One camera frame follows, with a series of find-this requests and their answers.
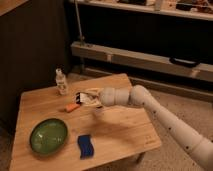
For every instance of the blue sponge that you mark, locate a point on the blue sponge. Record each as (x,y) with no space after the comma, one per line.
(85,145)

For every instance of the upper white shelf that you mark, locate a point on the upper white shelf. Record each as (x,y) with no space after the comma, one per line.
(146,9)

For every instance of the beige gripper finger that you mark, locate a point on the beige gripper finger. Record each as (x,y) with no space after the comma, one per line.
(91,91)
(93,103)

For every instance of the green ceramic bowl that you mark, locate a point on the green ceramic bowl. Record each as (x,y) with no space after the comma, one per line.
(48,136)

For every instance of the metal shelf pole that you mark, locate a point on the metal shelf pole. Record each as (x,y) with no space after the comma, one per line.
(81,37)

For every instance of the wooden table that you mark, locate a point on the wooden table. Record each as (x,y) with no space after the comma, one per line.
(119,133)

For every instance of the orange plastic carrot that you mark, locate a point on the orange plastic carrot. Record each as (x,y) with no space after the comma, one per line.
(71,107)

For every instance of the small clear plastic bottle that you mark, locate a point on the small clear plastic bottle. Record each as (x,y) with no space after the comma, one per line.
(61,82)

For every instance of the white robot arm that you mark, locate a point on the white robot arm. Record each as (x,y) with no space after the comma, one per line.
(199,148)

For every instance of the black case handle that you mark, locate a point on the black case handle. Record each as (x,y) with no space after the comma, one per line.
(183,63)

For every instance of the long grey case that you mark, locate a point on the long grey case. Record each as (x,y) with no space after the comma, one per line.
(141,60)

